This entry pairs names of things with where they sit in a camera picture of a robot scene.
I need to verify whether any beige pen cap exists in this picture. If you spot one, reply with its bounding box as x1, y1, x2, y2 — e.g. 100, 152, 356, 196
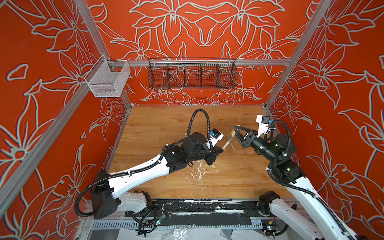
231, 125, 240, 136

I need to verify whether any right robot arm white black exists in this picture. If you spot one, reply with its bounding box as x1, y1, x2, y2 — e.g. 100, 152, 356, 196
234, 126, 366, 240

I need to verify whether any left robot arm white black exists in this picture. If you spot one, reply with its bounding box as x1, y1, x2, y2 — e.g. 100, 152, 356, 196
90, 129, 224, 220

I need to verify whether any clear mesh bin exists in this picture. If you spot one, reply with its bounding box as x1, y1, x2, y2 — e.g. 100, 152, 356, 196
85, 55, 131, 98

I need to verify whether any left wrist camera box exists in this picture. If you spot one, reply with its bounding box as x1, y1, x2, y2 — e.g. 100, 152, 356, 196
208, 128, 224, 147

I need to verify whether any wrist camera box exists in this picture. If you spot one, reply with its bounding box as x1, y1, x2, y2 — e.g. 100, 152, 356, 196
208, 128, 224, 147
256, 115, 275, 141

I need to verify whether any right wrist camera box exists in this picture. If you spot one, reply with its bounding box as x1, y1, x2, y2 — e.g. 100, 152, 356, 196
256, 115, 275, 141

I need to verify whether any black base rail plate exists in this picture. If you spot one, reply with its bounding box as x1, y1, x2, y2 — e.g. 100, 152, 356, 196
119, 199, 274, 219

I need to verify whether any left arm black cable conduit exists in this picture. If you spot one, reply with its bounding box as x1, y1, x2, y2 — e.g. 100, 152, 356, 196
74, 108, 211, 218

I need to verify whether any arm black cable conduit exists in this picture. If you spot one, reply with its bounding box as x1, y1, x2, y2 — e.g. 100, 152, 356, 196
263, 120, 355, 240
74, 108, 211, 218

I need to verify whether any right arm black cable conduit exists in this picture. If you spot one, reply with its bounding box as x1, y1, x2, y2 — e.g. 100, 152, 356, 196
263, 120, 355, 240

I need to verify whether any black wire basket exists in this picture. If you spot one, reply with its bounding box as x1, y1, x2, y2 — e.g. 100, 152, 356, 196
148, 57, 239, 90

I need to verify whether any white cable duct strip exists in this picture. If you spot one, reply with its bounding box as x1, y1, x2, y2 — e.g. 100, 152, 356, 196
89, 218, 263, 231

